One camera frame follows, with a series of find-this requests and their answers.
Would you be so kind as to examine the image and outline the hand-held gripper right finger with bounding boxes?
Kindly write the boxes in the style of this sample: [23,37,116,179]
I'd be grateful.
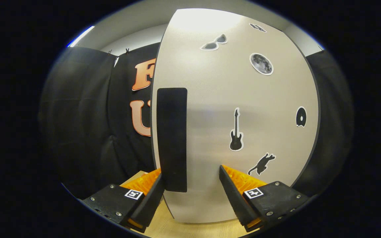
[219,165,310,232]

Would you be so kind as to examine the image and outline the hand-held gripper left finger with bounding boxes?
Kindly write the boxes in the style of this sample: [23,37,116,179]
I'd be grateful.
[78,169,166,233]

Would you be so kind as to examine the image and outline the black door handle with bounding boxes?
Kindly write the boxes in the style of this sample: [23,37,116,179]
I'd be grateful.
[156,88,188,193]

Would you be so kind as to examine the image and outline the white shoe cabinet door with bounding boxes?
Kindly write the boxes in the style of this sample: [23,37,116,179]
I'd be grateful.
[151,8,320,223]

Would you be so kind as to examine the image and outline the dark grey shoe cabinet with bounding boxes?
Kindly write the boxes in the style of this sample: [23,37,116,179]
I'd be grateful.
[150,20,322,202]

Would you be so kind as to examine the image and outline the black backdrop cloth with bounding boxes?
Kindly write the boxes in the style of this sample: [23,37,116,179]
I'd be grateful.
[38,41,355,199]

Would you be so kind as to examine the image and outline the ceiling light strip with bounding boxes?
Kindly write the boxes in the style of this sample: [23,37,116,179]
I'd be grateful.
[66,25,96,48]

